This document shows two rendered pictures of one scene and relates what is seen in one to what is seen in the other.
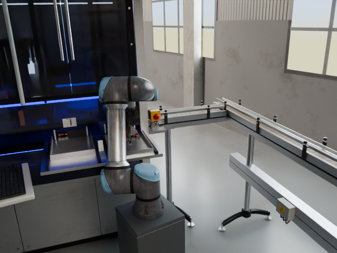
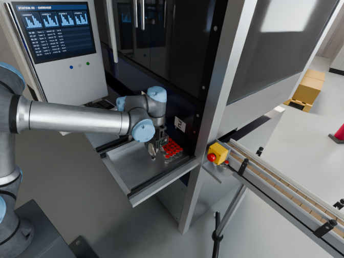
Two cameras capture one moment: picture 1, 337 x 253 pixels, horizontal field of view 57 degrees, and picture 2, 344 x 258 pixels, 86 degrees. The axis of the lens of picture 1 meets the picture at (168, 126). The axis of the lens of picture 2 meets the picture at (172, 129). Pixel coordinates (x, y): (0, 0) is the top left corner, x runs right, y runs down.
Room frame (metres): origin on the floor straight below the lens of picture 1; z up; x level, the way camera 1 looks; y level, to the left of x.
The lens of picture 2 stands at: (1.68, -0.37, 1.61)
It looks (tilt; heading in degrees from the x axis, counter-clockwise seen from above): 38 degrees down; 65
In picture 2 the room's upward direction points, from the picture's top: 6 degrees clockwise
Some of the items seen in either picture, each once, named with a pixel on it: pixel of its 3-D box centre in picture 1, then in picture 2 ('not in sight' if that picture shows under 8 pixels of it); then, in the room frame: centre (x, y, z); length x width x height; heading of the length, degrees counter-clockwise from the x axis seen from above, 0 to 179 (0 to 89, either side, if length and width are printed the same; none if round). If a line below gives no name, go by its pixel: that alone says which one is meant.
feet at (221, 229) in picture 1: (245, 217); not in sight; (2.20, -0.63, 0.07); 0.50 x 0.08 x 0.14; 107
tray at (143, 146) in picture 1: (127, 143); (148, 156); (1.86, 0.27, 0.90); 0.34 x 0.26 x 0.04; 17
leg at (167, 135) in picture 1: (168, 169); (229, 213); (2.34, 0.01, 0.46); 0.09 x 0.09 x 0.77; 17
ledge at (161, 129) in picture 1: (155, 129); (219, 168); (2.21, 0.10, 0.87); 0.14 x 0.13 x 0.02; 17
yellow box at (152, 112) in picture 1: (154, 114); (218, 152); (2.16, 0.10, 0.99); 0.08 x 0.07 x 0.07; 17
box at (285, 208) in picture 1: (285, 209); not in sight; (1.68, -0.72, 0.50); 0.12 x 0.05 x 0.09; 17
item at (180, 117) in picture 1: (184, 114); (283, 189); (2.38, -0.13, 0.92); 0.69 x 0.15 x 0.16; 107
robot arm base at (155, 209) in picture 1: (148, 201); (5, 234); (1.27, 0.10, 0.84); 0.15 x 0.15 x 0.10
